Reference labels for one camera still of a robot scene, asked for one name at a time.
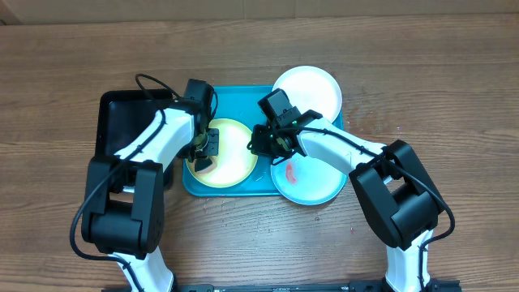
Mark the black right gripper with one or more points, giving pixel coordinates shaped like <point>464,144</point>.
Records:
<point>262,135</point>

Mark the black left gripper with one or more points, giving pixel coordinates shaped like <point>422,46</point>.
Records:
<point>214,148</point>

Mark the green and pink sponge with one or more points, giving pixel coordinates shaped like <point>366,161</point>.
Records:
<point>204,165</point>

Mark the yellow-green plate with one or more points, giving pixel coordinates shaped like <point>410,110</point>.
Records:
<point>234,162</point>

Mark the light blue plate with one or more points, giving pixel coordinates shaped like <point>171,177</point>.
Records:
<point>307,180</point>

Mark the white plate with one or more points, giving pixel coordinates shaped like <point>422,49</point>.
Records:
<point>311,88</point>

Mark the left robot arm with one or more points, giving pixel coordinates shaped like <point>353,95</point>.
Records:
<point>123,212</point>

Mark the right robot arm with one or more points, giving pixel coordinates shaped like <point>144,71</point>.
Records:
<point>398,199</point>

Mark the black plastic tray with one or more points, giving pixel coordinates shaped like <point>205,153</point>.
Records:
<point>123,116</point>

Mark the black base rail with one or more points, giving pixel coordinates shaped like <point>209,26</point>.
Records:
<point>354,286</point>

